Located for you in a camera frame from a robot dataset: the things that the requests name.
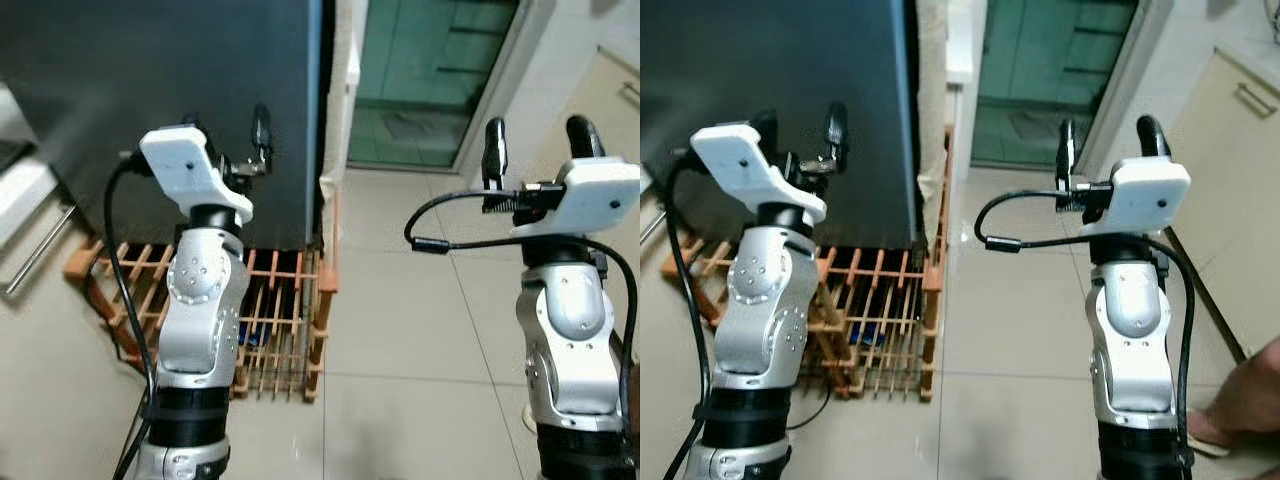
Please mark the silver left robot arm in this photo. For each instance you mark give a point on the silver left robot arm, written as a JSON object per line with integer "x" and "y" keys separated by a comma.
{"x": 765, "y": 300}
{"x": 205, "y": 300}

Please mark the white counter ledge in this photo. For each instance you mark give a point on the white counter ledge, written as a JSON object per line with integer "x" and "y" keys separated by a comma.
{"x": 965, "y": 50}

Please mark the wooden wine rack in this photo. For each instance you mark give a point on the wooden wine rack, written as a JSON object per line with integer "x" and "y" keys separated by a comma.
{"x": 326, "y": 275}
{"x": 932, "y": 280}

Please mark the beige tall cabinet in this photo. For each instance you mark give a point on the beige tall cabinet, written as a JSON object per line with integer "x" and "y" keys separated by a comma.
{"x": 615, "y": 125}
{"x": 1230, "y": 200}

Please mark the green glass sliding door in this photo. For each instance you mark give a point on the green glass sliding door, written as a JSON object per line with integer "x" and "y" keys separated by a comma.
{"x": 1050, "y": 80}
{"x": 430, "y": 80}

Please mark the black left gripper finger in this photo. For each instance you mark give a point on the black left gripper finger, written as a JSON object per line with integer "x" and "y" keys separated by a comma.
{"x": 261, "y": 128}
{"x": 836, "y": 125}
{"x": 765, "y": 122}
{"x": 192, "y": 122}

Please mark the white kitchen counter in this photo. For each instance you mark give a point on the white kitchen counter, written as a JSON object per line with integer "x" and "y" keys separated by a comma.
{"x": 20, "y": 190}

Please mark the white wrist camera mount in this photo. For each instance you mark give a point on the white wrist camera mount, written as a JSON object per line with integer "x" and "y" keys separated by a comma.
{"x": 745, "y": 165}
{"x": 1145, "y": 195}
{"x": 595, "y": 195}
{"x": 185, "y": 165}

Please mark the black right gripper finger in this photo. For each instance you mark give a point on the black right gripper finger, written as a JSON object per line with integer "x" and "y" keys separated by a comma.
{"x": 495, "y": 150}
{"x": 583, "y": 135}
{"x": 1152, "y": 135}
{"x": 1067, "y": 150}

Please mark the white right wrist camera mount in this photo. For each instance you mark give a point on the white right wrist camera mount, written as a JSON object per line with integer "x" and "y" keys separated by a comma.
{"x": 1145, "y": 195}
{"x": 595, "y": 195}

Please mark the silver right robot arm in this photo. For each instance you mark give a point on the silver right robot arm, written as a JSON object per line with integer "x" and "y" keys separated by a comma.
{"x": 1135, "y": 340}
{"x": 570, "y": 340}

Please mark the person bare leg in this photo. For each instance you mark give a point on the person bare leg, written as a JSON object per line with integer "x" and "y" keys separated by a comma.
{"x": 1250, "y": 390}

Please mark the pale flip-flop sandal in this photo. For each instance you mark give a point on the pale flip-flop sandal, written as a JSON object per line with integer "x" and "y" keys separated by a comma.
{"x": 1205, "y": 435}

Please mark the dark grey fridge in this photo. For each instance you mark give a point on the dark grey fridge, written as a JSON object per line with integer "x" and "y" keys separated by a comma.
{"x": 740, "y": 70}
{"x": 120, "y": 70}

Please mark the beige hanging cloth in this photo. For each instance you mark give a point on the beige hanging cloth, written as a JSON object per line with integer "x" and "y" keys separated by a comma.
{"x": 342, "y": 60}
{"x": 930, "y": 80}

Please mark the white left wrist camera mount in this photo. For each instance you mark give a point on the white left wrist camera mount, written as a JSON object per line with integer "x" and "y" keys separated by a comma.
{"x": 185, "y": 165}
{"x": 745, "y": 165}

